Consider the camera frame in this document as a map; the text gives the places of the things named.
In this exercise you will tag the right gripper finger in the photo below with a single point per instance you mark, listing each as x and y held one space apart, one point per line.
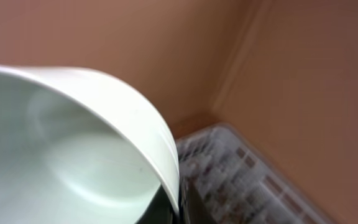
191 208

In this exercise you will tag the green bowl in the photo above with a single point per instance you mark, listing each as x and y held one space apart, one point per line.
81 146

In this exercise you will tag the grey dishwasher rack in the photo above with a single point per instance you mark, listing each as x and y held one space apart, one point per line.
237 184

